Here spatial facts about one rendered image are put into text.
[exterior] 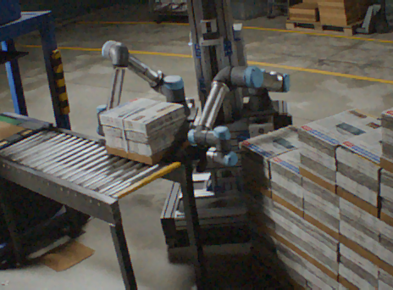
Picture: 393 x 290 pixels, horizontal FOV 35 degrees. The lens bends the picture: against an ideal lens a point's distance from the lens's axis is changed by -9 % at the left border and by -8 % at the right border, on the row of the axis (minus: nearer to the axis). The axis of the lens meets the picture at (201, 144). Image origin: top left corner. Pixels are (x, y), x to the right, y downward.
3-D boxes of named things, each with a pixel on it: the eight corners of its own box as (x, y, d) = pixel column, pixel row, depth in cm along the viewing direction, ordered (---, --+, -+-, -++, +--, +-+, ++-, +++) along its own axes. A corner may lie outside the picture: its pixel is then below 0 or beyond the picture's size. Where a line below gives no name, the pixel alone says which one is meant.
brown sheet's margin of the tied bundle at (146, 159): (190, 145, 355) (190, 137, 353) (152, 164, 336) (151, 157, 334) (169, 140, 365) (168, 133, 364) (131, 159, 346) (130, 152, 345)
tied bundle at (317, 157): (359, 152, 311) (357, 108, 302) (396, 170, 286) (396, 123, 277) (299, 175, 297) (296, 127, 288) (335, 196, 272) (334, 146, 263)
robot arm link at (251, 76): (270, 72, 390) (229, 64, 343) (293, 74, 383) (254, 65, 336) (270, 92, 391) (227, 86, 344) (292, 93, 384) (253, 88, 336)
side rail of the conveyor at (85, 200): (123, 221, 310) (118, 199, 305) (114, 226, 306) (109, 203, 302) (-7, 168, 398) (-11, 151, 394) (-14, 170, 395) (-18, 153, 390)
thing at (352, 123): (357, 108, 302) (356, 107, 301) (394, 124, 277) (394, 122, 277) (296, 128, 288) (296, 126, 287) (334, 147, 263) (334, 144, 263)
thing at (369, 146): (399, 123, 278) (399, 120, 278) (443, 140, 254) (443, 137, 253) (339, 145, 264) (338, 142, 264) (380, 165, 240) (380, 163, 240)
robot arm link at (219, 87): (214, 60, 352) (183, 136, 331) (233, 61, 347) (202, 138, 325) (222, 74, 361) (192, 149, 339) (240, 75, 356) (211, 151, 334)
